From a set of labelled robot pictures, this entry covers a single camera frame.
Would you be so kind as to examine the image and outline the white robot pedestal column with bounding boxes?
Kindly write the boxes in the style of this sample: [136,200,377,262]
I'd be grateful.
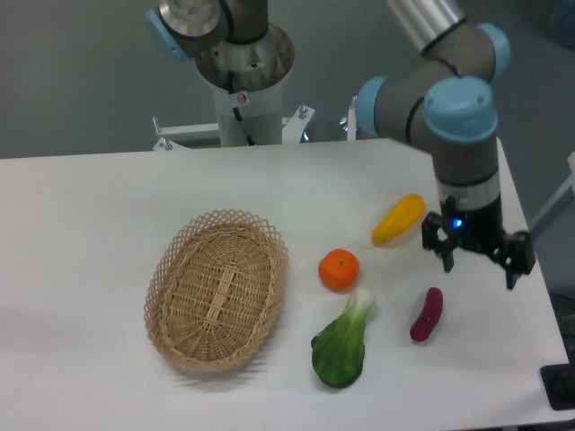
[211,84,283,147]

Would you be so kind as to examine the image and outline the black cable on pedestal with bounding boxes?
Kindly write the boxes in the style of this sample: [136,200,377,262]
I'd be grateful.
[226,70,257,147]

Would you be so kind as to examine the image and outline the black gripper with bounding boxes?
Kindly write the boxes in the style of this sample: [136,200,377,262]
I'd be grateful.
[421,195,535,290]

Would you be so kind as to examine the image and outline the white frame at right edge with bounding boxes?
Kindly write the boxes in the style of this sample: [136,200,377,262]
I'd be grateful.
[529,152,574,238]

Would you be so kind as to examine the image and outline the black device at table edge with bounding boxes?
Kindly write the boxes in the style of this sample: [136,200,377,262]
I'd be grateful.
[540,364,574,411]

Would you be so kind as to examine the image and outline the purple sweet potato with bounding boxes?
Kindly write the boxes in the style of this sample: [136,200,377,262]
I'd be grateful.
[410,286,444,342]

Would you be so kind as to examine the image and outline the orange tangerine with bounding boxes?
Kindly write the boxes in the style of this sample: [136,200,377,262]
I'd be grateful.
[318,249,360,292]

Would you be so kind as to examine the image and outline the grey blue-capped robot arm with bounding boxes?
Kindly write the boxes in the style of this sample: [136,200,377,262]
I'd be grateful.
[146,1,535,287]

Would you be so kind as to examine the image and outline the oval wicker basket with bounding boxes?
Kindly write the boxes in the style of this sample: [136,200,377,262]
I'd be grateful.
[144,209,289,374]

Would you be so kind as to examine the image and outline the green bok choy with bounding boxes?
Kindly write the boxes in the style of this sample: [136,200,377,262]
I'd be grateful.
[311,288,376,389]

